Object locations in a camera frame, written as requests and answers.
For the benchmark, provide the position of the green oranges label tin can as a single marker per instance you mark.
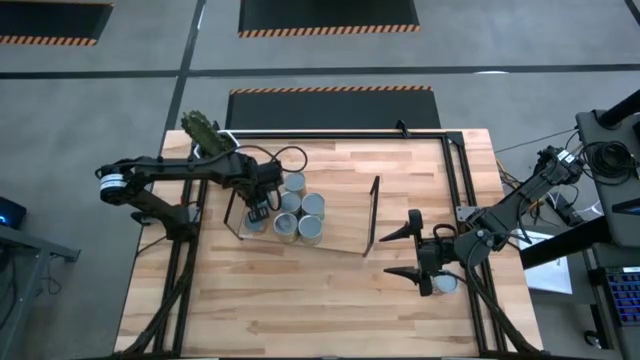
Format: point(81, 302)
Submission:
point(286, 225)

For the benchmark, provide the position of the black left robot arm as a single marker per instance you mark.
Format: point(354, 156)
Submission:
point(165, 167)

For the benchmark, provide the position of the green cactus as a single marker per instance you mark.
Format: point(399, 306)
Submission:
point(205, 132)

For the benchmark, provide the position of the black mat hazard stripe edge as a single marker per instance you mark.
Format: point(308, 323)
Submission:
point(50, 20)
point(325, 110)
point(325, 15)

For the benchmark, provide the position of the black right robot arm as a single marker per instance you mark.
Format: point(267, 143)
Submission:
point(520, 197)

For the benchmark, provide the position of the wooden shelf black metal frame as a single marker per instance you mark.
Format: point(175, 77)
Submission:
point(345, 215)

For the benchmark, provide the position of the backlit keyboard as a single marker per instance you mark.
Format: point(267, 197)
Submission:
point(625, 295)

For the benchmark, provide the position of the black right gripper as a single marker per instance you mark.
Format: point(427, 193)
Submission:
point(440, 252)

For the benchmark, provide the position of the white plant pot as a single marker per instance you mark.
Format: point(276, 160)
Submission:
point(235, 141)

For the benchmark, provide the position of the grey metal stand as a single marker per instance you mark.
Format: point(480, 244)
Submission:
point(50, 248)

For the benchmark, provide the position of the small black bracket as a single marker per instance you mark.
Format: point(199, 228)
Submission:
point(402, 128)

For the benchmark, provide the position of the black diagonal beam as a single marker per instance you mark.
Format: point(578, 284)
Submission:
point(565, 242)

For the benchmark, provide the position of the black power adapter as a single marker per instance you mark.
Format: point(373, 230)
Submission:
point(565, 212)

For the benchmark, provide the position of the blue tomatoes label tin can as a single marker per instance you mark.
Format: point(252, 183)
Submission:
point(313, 205)

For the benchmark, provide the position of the peaches label tin can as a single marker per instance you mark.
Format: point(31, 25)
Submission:
point(310, 229)

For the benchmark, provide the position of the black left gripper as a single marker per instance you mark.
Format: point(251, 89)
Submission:
point(260, 180)

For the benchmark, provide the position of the black device blue light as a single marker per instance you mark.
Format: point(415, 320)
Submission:
point(12, 212)

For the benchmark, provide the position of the pineapple label tin can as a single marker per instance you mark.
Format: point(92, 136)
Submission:
point(295, 182)

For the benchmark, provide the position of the white paper sheet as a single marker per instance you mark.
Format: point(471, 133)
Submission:
point(550, 277)

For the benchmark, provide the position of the tin can grey lid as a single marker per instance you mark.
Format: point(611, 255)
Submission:
point(291, 202)
point(446, 285)

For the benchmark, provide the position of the short mandarin oranges tin can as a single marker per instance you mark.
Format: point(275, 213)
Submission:
point(254, 229)

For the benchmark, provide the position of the black pole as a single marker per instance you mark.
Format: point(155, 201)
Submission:
point(620, 110)

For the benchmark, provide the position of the black aluminium rig frame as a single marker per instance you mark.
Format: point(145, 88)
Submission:
point(325, 135)

